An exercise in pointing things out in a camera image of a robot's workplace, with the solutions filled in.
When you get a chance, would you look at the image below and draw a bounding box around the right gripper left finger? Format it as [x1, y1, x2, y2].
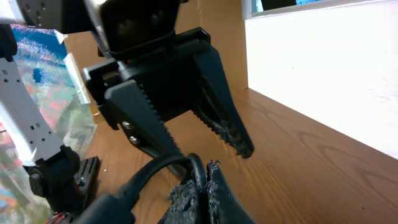
[158, 180, 202, 224]

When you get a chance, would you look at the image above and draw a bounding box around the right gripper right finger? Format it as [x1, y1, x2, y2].
[206, 160, 255, 224]

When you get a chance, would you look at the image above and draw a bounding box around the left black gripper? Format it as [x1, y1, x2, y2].
[81, 27, 255, 181]

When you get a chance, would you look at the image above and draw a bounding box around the black usb cable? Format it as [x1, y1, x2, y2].
[71, 152, 208, 224]

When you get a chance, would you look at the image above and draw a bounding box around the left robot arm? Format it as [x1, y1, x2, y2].
[1, 0, 254, 212]

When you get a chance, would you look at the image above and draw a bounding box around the colourful painted backdrop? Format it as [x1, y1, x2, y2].
[1, 24, 96, 223]

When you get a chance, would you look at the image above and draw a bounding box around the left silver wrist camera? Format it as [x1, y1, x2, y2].
[84, 0, 180, 60]

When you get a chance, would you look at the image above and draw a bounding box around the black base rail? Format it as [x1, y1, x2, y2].
[45, 156, 101, 224]

